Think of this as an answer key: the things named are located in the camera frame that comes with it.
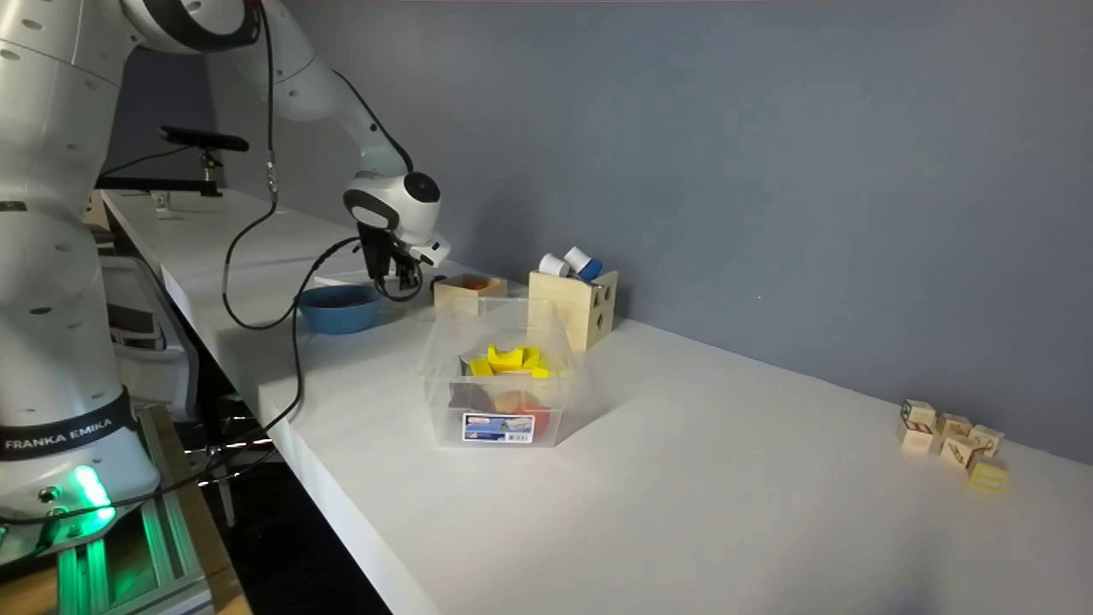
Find red orange toy piece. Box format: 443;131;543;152
488;388;556;443

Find blue and white cylinder block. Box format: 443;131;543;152
560;241;607;285

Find blue bowl with beads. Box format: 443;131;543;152
294;282;397;338

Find small yellowish wooden block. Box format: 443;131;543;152
967;455;1012;494

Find small open wooden box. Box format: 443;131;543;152
432;270;531;317

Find wooden shape sorter cube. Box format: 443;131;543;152
524;265;624;357

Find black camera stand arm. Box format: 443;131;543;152
97;162;224;202

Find robot base platform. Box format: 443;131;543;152
0;396;249;615

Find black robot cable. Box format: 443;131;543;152
214;0;435;438

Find clear plastic container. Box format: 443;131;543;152
421;296;607;451

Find grey equipment box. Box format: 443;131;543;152
98;254;204;419

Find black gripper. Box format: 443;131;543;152
356;217;435;305

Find yellow toy piece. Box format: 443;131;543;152
462;341;556;383

